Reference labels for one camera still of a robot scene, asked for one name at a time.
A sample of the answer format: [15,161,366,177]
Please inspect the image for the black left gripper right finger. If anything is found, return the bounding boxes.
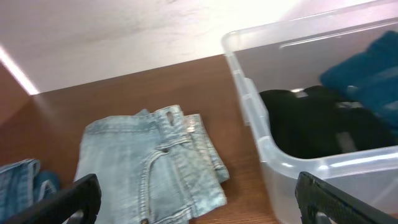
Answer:
[295,172,397,224]

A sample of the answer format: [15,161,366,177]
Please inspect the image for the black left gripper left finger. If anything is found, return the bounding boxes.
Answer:
[5,174,101,224]

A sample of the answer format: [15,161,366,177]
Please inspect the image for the black taped garment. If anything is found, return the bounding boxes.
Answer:
[259,86,397,159]

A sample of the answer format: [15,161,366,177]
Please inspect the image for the teal taped garment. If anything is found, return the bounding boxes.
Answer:
[320,30,397,131]

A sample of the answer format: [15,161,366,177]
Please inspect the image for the dark blue folded jeans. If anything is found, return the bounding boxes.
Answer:
[1,159,60,223]

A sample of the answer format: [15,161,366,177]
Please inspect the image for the light blue folded jeans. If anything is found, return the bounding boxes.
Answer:
[75,105,229,223]

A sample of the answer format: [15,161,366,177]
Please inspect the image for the clear plastic storage bin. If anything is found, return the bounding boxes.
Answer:
[222,1,397,223]

